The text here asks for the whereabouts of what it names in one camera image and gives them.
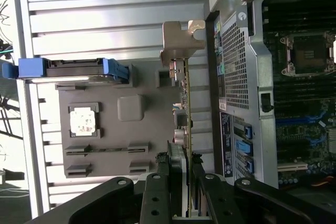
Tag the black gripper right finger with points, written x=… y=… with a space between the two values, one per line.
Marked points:
x=218 y=203

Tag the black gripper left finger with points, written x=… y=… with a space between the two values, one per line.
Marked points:
x=156 y=203

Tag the green RAM stick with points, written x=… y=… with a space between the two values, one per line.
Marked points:
x=110 y=150

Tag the white expansion slot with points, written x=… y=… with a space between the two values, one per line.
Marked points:
x=292 y=166

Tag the grey plastic parts rack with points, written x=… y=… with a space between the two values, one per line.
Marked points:
x=110 y=129

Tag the green motherboard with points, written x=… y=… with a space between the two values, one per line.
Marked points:
x=296 y=134

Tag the silver CPU chip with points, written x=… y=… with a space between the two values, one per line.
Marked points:
x=82 y=121

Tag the blue expansion slot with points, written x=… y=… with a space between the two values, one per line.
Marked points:
x=299 y=121

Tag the silver hard disk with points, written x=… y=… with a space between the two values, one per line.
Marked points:
x=78 y=79

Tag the open PC case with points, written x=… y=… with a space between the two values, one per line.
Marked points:
x=265 y=64

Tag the CPU socket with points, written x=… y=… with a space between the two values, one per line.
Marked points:
x=307 y=53

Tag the blue disk caddy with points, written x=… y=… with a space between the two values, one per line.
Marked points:
x=30 y=68

